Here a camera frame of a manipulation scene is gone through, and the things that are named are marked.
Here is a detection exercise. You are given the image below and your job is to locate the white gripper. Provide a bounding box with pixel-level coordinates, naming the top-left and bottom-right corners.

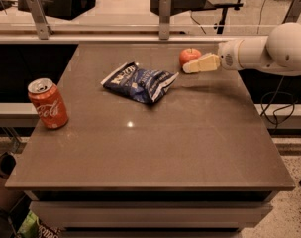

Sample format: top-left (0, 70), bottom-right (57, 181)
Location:
top-left (182, 39), bottom-right (243, 73)

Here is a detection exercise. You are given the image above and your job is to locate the red apple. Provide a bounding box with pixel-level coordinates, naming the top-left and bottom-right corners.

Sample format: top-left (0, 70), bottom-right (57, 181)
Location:
top-left (179, 48), bottom-right (202, 66)

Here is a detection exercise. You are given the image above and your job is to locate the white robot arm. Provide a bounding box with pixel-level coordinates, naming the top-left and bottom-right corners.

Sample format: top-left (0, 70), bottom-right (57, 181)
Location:
top-left (182, 23), bottom-right (301, 76)

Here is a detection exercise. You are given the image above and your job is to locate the red coke can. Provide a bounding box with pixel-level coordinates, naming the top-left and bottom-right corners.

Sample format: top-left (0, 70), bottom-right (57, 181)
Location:
top-left (28, 78), bottom-right (68, 129)

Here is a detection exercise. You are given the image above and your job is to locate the blue chip bag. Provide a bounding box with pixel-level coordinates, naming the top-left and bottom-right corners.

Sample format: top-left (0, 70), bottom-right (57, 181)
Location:
top-left (101, 62), bottom-right (179, 104)

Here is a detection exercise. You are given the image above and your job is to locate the grey table drawer unit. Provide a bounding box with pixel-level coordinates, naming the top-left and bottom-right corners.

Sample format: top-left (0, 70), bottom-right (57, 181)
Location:
top-left (30, 200), bottom-right (272, 234)

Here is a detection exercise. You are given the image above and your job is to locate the green snack bag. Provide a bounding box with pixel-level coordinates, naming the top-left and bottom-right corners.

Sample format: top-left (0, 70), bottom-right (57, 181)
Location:
top-left (17, 211), bottom-right (39, 238)

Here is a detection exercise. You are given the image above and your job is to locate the dark bin at left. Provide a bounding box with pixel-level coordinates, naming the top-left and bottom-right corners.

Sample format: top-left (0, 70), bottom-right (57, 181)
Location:
top-left (0, 152), bottom-right (24, 212)

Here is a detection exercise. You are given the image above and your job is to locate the middle metal rail bracket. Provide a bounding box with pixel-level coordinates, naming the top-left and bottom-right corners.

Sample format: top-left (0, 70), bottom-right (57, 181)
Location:
top-left (158, 0), bottom-right (171, 40)

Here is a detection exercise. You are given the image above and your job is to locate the metal rail bracket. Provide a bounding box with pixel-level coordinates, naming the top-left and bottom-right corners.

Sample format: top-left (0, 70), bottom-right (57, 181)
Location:
top-left (25, 0), bottom-right (52, 40)
top-left (158, 0), bottom-right (171, 40)
top-left (283, 0), bottom-right (301, 23)

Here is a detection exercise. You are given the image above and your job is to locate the right metal rail bracket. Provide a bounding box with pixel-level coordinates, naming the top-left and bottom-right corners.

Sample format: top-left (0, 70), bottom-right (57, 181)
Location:
top-left (283, 0), bottom-right (301, 23)

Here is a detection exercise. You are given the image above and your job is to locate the left metal rail bracket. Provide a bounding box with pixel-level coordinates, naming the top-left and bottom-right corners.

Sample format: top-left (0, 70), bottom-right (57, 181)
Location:
top-left (25, 0), bottom-right (52, 40)

